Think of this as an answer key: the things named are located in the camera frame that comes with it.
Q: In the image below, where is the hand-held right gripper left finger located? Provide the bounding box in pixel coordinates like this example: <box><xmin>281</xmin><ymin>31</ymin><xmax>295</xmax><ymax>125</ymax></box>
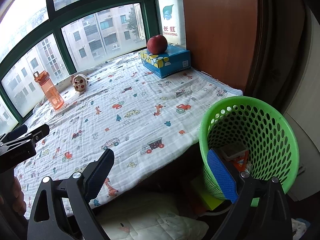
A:
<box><xmin>27</xmin><ymin>148</ymin><xmax>115</xmax><ymax>240</ymax></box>

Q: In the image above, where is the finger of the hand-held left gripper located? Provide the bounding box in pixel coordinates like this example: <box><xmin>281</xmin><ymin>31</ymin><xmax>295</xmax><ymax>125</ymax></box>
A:
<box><xmin>4</xmin><ymin>124</ymin><xmax>28</xmax><ymax>142</ymax></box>
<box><xmin>24</xmin><ymin>124</ymin><xmax>50</xmax><ymax>144</ymax></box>

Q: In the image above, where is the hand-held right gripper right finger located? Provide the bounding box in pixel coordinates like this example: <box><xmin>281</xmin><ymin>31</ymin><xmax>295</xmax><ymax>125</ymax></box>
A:
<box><xmin>207</xmin><ymin>149</ymin><xmax>293</xmax><ymax>240</ymax></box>

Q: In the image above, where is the red snack wrapper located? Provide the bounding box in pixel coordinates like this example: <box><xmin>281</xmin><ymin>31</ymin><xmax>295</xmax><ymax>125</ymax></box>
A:
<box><xmin>231</xmin><ymin>155</ymin><xmax>249</xmax><ymax>173</ymax></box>

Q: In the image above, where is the clear plastic box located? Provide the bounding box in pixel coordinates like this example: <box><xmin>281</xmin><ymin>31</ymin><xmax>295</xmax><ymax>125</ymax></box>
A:
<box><xmin>220</xmin><ymin>144</ymin><xmax>247</xmax><ymax>160</ymax></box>

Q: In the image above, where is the green plastic basket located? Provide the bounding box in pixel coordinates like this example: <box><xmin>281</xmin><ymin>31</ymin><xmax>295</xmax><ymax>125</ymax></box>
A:
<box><xmin>199</xmin><ymin>96</ymin><xmax>300</xmax><ymax>205</ymax></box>

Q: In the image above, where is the person's left hand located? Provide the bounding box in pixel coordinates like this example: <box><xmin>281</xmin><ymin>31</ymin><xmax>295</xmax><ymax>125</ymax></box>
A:
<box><xmin>0</xmin><ymin>176</ymin><xmax>27</xmax><ymax>217</ymax></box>

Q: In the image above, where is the yellow green box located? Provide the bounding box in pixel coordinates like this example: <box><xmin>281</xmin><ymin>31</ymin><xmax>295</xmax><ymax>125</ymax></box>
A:
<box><xmin>191</xmin><ymin>177</ymin><xmax>225</xmax><ymax>212</ymax></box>

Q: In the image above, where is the orange water bottle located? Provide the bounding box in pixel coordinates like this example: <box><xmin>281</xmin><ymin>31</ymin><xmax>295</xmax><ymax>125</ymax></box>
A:
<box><xmin>33</xmin><ymin>70</ymin><xmax>64</xmax><ymax>110</ymax></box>

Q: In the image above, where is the beige plush toy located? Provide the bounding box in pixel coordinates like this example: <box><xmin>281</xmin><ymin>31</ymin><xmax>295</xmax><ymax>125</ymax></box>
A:
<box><xmin>71</xmin><ymin>74</ymin><xmax>90</xmax><ymax>92</ymax></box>

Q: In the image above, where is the white quilted cloth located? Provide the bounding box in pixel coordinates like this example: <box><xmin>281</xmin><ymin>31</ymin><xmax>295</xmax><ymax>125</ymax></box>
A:
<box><xmin>96</xmin><ymin>195</ymin><xmax>209</xmax><ymax>240</ymax></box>

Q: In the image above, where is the printed cartoon blanket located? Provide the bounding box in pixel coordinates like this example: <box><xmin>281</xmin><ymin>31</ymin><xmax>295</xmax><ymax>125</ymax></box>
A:
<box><xmin>14</xmin><ymin>52</ymin><xmax>244</xmax><ymax>218</ymax></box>

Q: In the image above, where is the pink white cloth pile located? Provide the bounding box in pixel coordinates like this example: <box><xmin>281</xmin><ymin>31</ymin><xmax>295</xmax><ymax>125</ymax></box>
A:
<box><xmin>291</xmin><ymin>217</ymin><xmax>310</xmax><ymax>240</ymax></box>

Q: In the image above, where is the white cabinet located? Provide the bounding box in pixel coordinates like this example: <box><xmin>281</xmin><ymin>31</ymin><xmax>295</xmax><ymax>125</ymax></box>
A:
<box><xmin>282</xmin><ymin>5</ymin><xmax>320</xmax><ymax>203</ymax></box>

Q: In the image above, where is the blue tissue box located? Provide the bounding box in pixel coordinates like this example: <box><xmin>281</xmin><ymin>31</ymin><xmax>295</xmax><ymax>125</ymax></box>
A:
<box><xmin>139</xmin><ymin>44</ymin><xmax>192</xmax><ymax>79</ymax></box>

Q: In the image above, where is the red apple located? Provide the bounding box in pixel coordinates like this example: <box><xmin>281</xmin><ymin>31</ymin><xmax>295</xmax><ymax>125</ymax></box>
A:
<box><xmin>147</xmin><ymin>34</ymin><xmax>168</xmax><ymax>55</ymax></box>

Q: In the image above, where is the white louvered vent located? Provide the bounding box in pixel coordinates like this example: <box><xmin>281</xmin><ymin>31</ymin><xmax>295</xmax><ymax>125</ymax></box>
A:
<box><xmin>134</xmin><ymin>4</ymin><xmax>145</xmax><ymax>40</ymax></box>

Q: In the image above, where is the brown wooden panel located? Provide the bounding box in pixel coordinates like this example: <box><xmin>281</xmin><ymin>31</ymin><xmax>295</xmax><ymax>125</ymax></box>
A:
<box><xmin>181</xmin><ymin>0</ymin><xmax>259</xmax><ymax>97</ymax></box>

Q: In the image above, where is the white printed carton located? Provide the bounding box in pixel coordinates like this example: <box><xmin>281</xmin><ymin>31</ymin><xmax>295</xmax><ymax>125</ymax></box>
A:
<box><xmin>157</xmin><ymin>0</ymin><xmax>185</xmax><ymax>44</ymax></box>

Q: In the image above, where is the green window frame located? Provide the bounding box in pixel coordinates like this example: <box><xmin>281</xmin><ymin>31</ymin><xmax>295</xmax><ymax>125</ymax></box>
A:
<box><xmin>0</xmin><ymin>0</ymin><xmax>184</xmax><ymax>130</ymax></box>

